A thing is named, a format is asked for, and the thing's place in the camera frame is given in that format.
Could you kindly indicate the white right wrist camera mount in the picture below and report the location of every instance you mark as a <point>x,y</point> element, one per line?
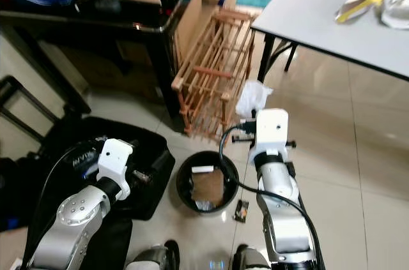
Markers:
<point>271,133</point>

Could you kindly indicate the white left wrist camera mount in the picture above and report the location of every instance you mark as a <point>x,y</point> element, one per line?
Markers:
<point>115,161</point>

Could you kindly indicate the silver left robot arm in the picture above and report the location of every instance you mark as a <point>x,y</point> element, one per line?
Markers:
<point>70,225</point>

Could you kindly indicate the round black rubbish bin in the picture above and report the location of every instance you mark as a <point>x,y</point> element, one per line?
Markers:
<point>230,180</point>

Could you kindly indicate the brown cardboard trash piece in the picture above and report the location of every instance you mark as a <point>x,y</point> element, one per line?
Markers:
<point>208,187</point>

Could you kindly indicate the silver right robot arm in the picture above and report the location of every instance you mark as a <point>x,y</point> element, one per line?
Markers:
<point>284,219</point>

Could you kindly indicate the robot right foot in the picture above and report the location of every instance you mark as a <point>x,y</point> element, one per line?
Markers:
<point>249,258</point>

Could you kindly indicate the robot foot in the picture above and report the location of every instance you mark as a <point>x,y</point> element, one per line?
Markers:
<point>249,258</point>
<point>153,257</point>

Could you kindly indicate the dark glossy desk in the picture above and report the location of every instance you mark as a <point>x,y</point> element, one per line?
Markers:
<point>89,21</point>

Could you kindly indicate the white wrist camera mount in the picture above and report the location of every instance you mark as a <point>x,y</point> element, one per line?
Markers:
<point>115,161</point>
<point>271,133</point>

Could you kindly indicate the black soft suitcase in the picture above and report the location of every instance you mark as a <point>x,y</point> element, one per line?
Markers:
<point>83,136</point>

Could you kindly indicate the white plastic trash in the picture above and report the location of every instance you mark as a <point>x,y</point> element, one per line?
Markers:
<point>252,99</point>

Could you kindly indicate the grey table with black legs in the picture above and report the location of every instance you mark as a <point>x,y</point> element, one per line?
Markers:
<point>313,8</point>

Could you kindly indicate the flat brown cardboard sheet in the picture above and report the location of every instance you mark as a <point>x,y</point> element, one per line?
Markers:
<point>188,21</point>

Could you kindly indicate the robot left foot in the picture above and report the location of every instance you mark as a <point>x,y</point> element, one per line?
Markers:
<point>153,257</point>

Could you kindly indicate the small dark snack wrapper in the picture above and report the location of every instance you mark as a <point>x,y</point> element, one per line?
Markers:
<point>241,210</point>

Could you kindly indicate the brown wooden slat rack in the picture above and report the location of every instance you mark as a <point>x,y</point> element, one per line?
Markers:
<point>214,75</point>

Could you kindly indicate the small white flat trash piece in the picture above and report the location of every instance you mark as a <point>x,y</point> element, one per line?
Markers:
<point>201,169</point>

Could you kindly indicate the clear plastic bag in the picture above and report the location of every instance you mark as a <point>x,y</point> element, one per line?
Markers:
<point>396,11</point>

